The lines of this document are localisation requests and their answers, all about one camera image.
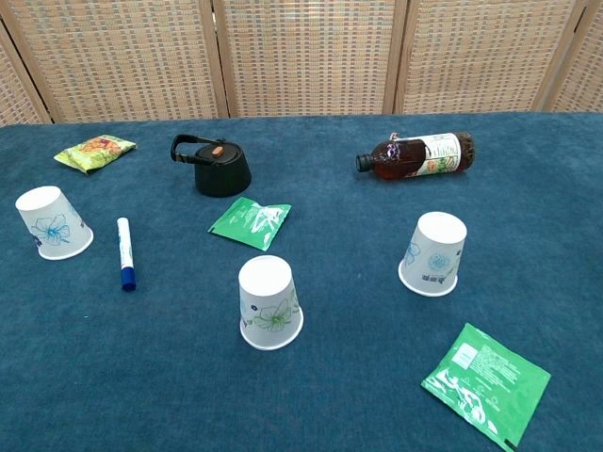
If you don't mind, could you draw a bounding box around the paper cup green flower print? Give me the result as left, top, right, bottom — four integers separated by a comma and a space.
237, 255, 304, 351

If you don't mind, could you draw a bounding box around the white marker with blue cap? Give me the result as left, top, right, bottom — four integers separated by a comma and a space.
116, 217, 139, 292

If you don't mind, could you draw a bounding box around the black kettle with handle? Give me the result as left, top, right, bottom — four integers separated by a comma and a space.
170, 134, 253, 198

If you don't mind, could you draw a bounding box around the green foil sachet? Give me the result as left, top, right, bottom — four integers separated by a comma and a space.
207, 196, 292, 252
420, 322, 552, 451

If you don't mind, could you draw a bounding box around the woven bamboo screen panel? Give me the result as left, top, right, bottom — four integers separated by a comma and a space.
0, 18, 51, 127
0, 0, 231, 124
209, 0, 409, 119
394, 0, 588, 115
548, 0, 603, 114

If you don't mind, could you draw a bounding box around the blue carpet table cover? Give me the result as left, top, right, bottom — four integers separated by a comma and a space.
0, 110, 603, 452

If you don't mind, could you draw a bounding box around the brown tea bottle with label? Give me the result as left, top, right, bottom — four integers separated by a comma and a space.
353, 131, 476, 182

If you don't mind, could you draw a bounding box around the clear plastic cup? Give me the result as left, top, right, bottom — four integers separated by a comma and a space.
14, 185, 94, 261

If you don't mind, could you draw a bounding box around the yellow green snack bag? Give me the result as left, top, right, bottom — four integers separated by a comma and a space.
53, 134, 138, 176

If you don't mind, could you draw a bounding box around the paper cup blue lotus print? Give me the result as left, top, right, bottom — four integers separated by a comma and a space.
398, 211, 468, 298

